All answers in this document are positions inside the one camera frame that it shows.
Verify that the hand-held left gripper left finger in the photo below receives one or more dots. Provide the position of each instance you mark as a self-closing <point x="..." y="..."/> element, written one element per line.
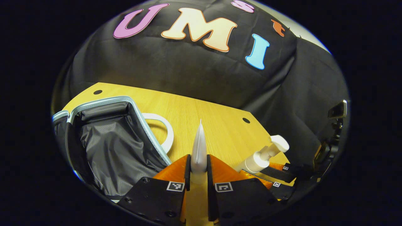
<point x="187" y="172"/>

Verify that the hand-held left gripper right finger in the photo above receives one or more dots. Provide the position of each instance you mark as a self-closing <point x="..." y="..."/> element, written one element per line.
<point x="209" y="175"/>

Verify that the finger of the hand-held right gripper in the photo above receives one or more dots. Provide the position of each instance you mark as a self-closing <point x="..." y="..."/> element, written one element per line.
<point x="282" y="191"/>
<point x="282" y="174"/>

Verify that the white squeeze tube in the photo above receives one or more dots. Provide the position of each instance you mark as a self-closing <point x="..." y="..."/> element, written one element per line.
<point x="199" y="150"/>

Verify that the white pump bottle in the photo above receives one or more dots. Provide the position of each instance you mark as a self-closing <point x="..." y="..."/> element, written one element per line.
<point x="260" y="158"/>

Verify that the pale blue suitcase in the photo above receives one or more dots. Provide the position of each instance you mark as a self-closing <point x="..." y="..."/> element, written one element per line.
<point x="113" y="147"/>

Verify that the black backdrop cloth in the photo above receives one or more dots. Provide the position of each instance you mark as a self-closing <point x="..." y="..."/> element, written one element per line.
<point x="188" y="72"/>

